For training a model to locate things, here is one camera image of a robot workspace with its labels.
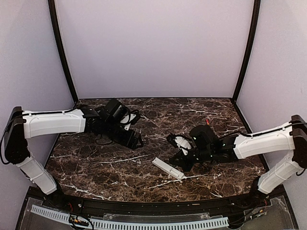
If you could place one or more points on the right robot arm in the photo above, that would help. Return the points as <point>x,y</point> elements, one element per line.
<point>204,145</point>

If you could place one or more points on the white slotted cable duct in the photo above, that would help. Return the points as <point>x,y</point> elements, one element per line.
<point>127,222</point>

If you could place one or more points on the black frame post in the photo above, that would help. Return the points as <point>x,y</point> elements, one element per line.
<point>248,50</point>
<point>60,48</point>

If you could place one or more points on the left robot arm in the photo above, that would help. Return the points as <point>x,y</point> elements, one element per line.
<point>113,120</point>

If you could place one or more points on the black frame post left rear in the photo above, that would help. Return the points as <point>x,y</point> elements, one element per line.
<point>60,48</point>

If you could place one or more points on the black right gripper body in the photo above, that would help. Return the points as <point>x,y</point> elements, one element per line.
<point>183,160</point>

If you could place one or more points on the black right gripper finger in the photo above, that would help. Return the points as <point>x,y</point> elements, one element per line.
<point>186,165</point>
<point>178,159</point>

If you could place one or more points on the black front frame rail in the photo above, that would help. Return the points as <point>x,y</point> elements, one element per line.
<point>233,206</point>

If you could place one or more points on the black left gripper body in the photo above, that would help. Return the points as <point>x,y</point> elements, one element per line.
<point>122,139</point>

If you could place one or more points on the white remote control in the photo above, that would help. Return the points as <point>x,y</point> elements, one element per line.
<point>168,169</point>

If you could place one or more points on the black frame post right rear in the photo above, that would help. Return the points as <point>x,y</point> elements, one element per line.
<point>248,50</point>

